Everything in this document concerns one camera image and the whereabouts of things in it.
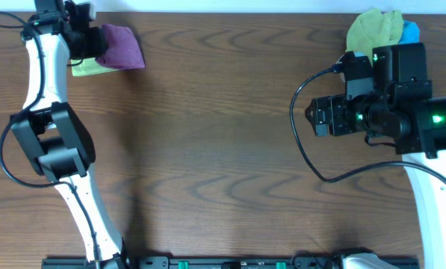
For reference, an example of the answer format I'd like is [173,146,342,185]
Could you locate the large pink cloth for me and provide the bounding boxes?
[96,24,146,70]

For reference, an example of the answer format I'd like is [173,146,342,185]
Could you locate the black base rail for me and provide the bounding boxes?
[41,256,420,269]

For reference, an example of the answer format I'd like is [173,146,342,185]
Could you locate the blue cloth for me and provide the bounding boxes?
[398,20,420,44]

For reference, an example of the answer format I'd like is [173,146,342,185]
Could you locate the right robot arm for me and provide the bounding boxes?
[305,43,446,268]

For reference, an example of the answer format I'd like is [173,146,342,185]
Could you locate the crumpled green cloth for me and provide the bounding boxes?
[346,8,403,61]

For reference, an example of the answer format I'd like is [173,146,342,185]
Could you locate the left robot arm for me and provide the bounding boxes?
[2,0,131,268]

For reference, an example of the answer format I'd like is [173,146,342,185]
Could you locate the folded green cloth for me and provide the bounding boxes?
[70,58,117,77]

